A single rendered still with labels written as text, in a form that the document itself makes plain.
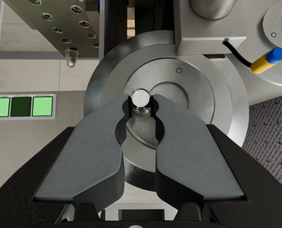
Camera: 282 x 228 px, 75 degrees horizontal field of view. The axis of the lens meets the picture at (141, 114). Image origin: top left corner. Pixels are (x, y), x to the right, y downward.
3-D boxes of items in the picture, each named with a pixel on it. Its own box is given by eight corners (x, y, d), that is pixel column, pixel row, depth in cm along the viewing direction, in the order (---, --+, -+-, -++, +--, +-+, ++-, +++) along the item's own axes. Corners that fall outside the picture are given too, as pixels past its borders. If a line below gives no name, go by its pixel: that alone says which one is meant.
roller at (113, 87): (224, 39, 17) (241, 170, 15) (176, 100, 42) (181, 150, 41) (98, 47, 17) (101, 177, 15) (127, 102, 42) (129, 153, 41)
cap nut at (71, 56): (75, 49, 50) (75, 64, 50) (80, 55, 54) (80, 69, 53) (62, 49, 50) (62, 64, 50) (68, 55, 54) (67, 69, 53)
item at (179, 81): (226, 141, 14) (128, 158, 14) (216, 140, 16) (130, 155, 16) (204, 49, 15) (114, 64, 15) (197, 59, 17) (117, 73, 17)
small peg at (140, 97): (135, 83, 12) (155, 92, 12) (137, 94, 14) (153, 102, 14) (125, 103, 12) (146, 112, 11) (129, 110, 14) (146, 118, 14)
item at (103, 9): (105, -90, 21) (103, 66, 18) (127, 31, 44) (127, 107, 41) (101, -90, 21) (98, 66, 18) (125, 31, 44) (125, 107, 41)
